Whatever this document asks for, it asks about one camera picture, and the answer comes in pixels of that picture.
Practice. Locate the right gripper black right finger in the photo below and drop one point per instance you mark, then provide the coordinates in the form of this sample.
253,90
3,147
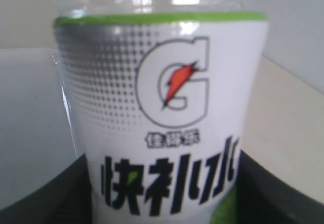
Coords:
264,198

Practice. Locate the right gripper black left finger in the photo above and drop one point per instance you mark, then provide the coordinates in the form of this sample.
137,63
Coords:
65,199

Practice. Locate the white plastic tray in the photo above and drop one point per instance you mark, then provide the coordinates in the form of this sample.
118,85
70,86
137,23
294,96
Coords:
36,141

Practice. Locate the clear plastic drink bottle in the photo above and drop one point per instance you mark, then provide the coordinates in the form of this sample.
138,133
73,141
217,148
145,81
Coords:
158,92

